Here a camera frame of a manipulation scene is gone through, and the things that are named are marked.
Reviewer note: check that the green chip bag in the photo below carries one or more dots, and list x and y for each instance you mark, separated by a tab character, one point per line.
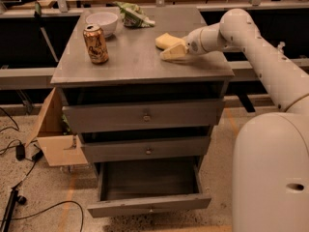
133	16

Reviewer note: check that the gold soda can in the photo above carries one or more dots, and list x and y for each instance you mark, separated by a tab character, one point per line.
95	44

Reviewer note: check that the grey open bottom drawer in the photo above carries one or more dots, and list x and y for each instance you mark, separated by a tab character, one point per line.
148	186

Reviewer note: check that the yellow sponge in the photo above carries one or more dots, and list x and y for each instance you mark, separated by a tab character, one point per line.
166	40

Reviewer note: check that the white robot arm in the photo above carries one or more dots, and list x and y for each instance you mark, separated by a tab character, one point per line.
270	183

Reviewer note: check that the grey wooden drawer cabinet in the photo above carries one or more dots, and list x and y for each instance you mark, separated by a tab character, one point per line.
134	72

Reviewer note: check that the grey top drawer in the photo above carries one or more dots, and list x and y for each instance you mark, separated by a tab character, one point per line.
132	116

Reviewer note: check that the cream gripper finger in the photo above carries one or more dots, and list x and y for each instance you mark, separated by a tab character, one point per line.
176	51

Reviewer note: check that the white bowl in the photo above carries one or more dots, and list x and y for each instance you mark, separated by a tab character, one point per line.
105	20

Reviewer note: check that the black stand on floor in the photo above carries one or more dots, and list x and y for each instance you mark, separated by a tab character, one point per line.
14	198

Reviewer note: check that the black power adapter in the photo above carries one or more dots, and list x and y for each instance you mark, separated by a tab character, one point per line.
20	152

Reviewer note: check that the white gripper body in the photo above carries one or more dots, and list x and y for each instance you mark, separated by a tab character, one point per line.
193	42

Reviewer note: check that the cardboard box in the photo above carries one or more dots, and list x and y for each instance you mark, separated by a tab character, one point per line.
60	148

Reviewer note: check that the grey middle drawer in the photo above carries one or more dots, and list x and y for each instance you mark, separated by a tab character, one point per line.
146	149

